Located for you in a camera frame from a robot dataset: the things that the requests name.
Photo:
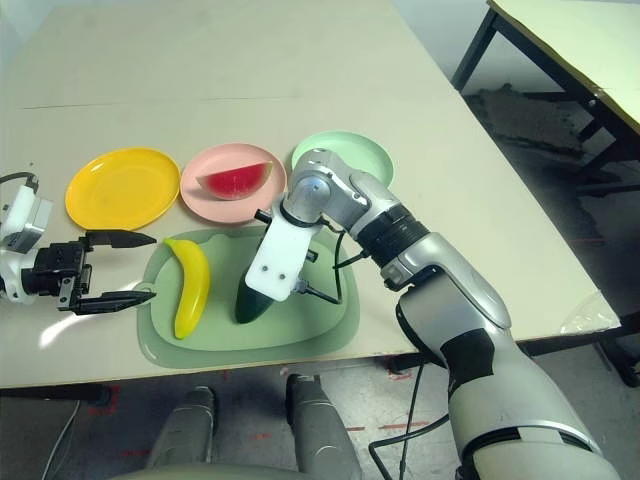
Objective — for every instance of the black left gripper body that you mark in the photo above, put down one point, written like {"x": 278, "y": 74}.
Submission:
{"x": 52, "y": 272}

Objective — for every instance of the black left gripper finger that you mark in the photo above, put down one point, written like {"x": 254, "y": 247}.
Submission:
{"x": 112, "y": 302}
{"x": 122, "y": 239}

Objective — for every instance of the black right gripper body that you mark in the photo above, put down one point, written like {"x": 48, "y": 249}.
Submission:
{"x": 312, "y": 256}

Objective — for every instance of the dark green toy avocado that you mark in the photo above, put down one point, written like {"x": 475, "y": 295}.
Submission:
{"x": 250, "y": 307}

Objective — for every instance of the yellow toy banana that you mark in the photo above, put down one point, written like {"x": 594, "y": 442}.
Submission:
{"x": 192, "y": 285}

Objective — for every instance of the red toy watermelon slice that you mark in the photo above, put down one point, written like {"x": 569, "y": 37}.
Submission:
{"x": 235, "y": 182}

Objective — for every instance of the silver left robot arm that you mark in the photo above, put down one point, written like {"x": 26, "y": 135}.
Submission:
{"x": 7, "y": 287}

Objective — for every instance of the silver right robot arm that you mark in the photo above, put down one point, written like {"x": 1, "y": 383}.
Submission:
{"x": 450, "y": 280}

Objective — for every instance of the yellow plastic plate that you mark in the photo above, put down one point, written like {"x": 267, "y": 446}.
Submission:
{"x": 120, "y": 190}

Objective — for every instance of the light green tray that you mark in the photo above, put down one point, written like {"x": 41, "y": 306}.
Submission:
{"x": 300, "y": 330}

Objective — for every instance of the pink plastic plate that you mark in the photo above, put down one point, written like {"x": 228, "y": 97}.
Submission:
{"x": 210, "y": 210}

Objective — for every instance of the mint green plastic plate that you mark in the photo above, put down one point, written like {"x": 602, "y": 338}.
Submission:
{"x": 350, "y": 147}

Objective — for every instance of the grey left robot leg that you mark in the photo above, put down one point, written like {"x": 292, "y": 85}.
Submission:
{"x": 185, "y": 425}

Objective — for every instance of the grey robot leg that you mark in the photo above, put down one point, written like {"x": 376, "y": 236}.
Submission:
{"x": 185, "y": 425}
{"x": 320, "y": 430}

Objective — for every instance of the grey right robot leg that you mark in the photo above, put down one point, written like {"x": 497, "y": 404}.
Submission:
{"x": 320, "y": 430}

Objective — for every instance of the grey robot torso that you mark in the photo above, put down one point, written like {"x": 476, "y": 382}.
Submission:
{"x": 205, "y": 472}

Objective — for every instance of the clear plastic sheet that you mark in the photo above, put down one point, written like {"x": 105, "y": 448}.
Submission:
{"x": 590, "y": 312}

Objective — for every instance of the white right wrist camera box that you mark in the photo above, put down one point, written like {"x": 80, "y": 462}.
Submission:
{"x": 277, "y": 255}

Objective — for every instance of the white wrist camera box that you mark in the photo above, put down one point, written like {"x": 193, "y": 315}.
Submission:
{"x": 277, "y": 255}
{"x": 22, "y": 220}

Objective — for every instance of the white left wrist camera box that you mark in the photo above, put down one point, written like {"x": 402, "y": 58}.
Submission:
{"x": 22, "y": 220}

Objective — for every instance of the black right camera plug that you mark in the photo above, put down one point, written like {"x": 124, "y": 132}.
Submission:
{"x": 262, "y": 216}

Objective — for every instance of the beige table with black frame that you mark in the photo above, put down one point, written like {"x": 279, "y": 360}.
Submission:
{"x": 575, "y": 55}

